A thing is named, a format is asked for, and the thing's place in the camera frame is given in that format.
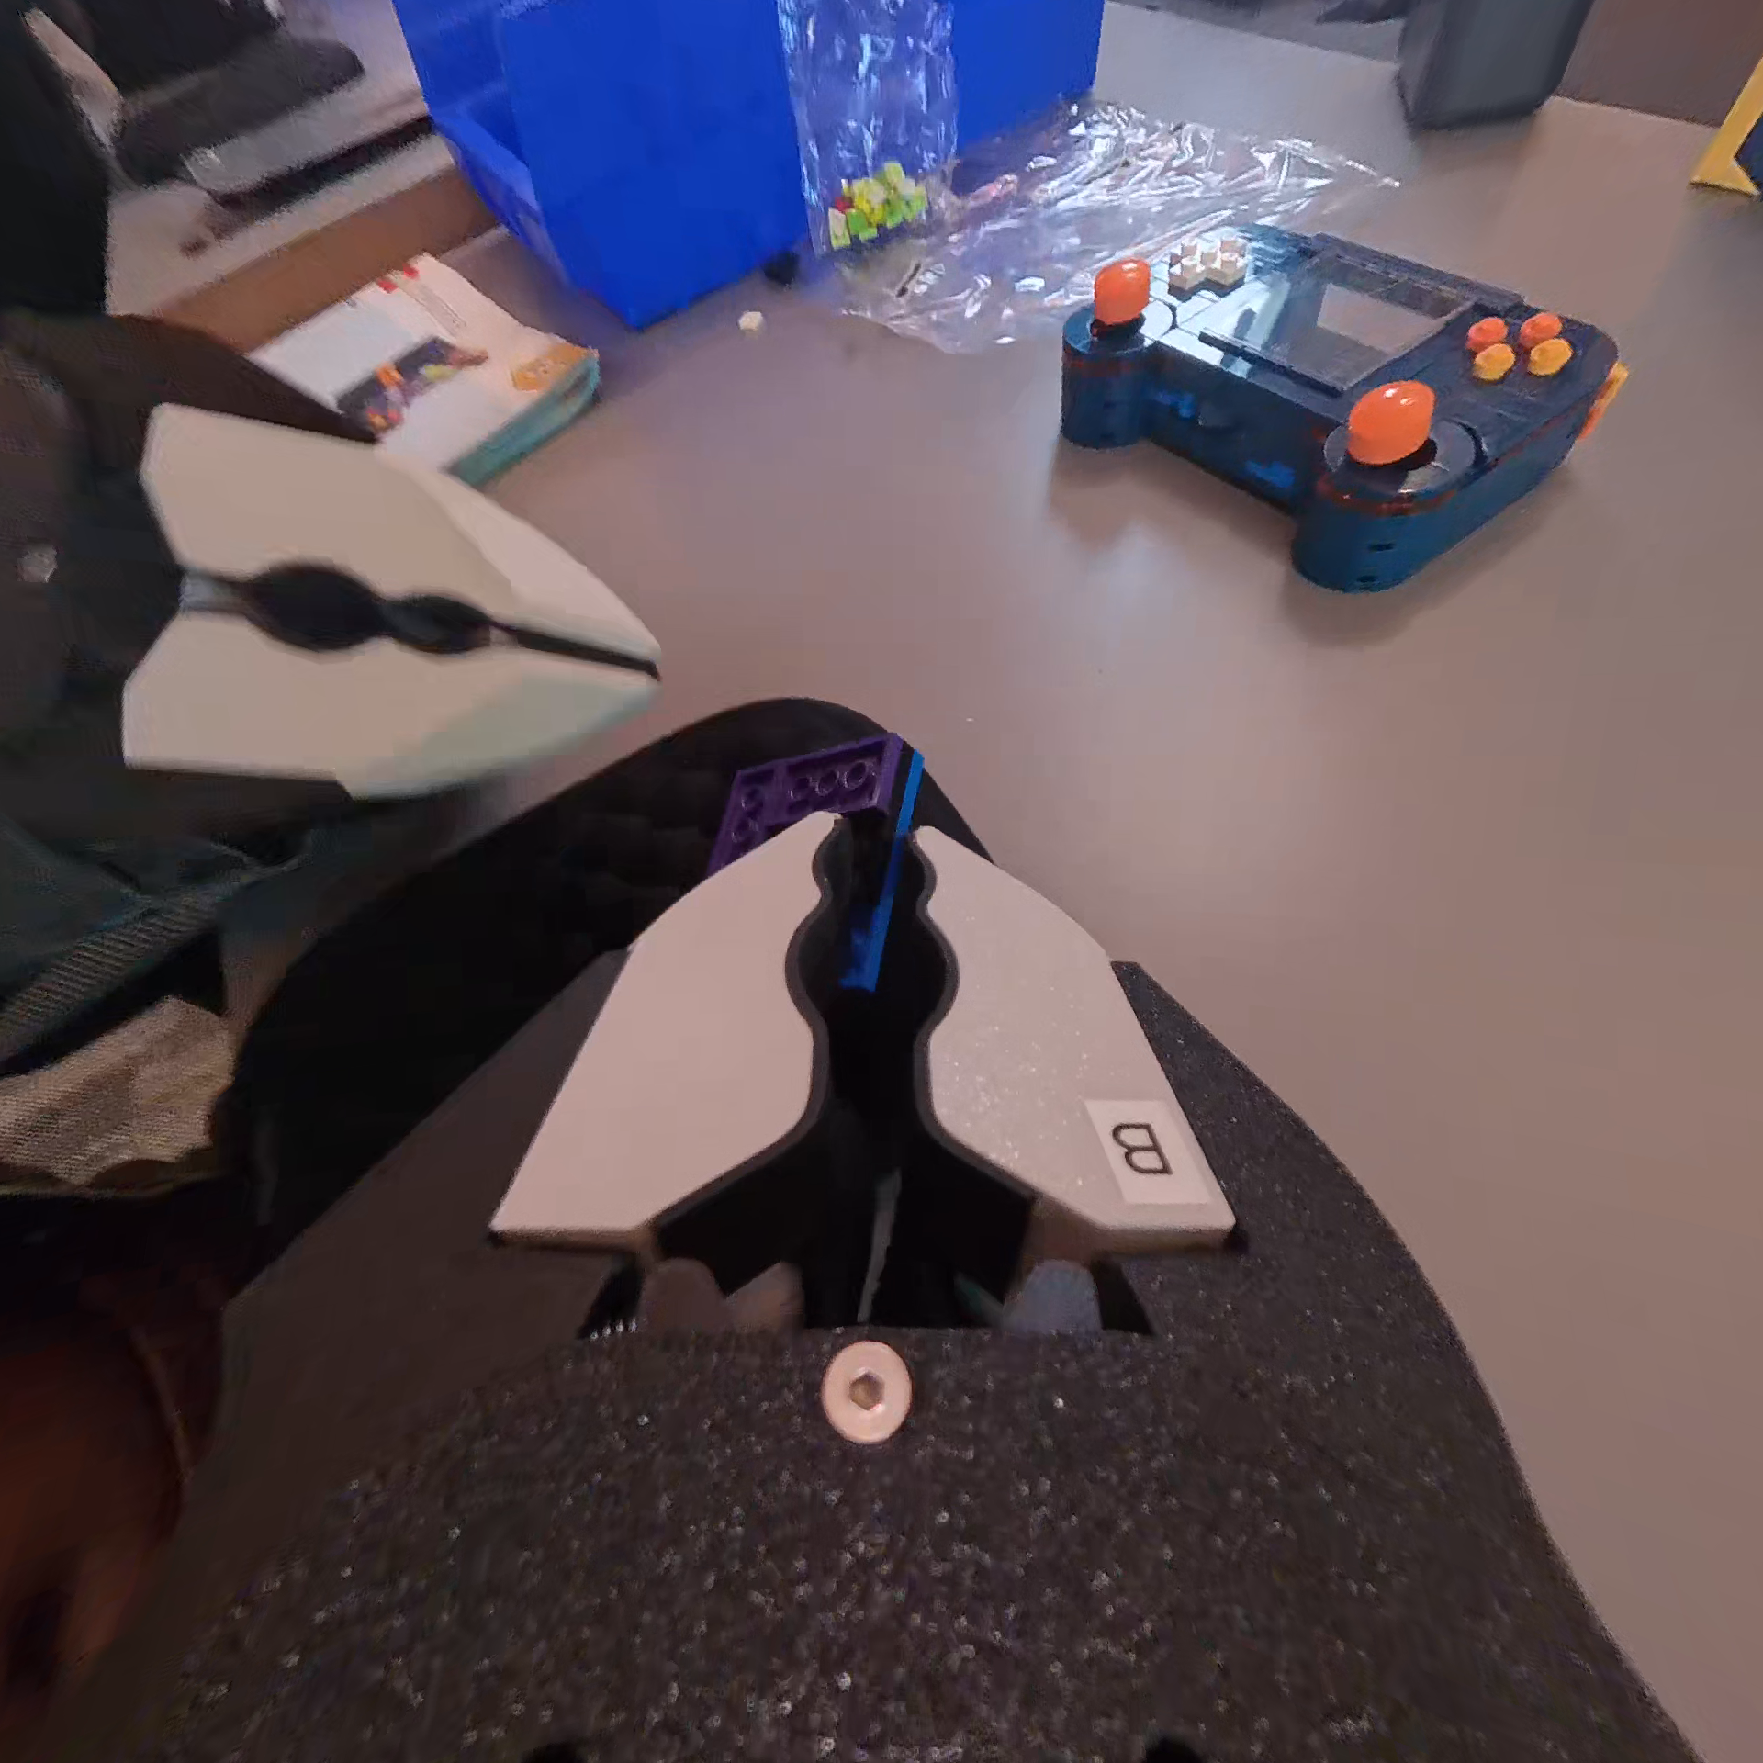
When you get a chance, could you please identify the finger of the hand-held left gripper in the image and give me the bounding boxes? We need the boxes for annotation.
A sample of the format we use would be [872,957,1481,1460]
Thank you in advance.
[122,607,663,804]
[139,403,665,676]

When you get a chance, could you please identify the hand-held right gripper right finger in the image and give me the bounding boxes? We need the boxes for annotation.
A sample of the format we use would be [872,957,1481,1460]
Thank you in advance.
[903,822,1237,1258]

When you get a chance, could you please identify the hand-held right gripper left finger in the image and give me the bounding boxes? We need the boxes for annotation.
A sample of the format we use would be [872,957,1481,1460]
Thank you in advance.
[488,813,838,1254]

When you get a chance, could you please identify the blue and purple brick assembly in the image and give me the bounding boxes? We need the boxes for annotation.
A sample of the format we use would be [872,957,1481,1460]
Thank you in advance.
[708,732,927,996]

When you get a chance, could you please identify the blue storage bin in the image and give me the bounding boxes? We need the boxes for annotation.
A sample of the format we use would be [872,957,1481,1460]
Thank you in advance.
[391,0,1106,332]

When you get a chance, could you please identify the brick instruction booklet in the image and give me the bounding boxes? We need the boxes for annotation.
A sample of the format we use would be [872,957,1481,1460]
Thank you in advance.
[248,252,601,487]

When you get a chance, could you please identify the black quilted wrist rest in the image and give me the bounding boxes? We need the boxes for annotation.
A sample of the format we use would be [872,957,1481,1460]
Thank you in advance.
[227,696,996,1243]

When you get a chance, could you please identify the person's denim jacket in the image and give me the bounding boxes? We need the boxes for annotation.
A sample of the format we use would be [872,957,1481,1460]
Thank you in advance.
[0,813,276,1200]

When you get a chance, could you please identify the grey mesh office chair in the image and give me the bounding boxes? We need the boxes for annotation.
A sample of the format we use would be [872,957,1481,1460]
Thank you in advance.
[109,0,442,207]

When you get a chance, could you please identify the dark blue brick game console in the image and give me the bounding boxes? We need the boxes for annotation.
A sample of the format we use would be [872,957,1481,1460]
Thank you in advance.
[1057,222,1631,593]

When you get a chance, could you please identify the person's brown trousers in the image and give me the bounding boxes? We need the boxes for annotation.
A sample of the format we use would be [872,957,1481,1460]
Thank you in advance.
[0,1295,228,1763]

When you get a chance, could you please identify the clear plastic bag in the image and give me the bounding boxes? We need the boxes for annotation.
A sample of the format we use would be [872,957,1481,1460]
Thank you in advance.
[774,0,1402,354]

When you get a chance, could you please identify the black power adapter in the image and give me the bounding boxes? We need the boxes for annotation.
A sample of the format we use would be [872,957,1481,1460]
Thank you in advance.
[1393,0,1599,131]

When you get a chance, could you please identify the brick set box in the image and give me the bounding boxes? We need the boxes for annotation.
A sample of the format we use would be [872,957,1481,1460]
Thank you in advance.
[1690,94,1763,203]

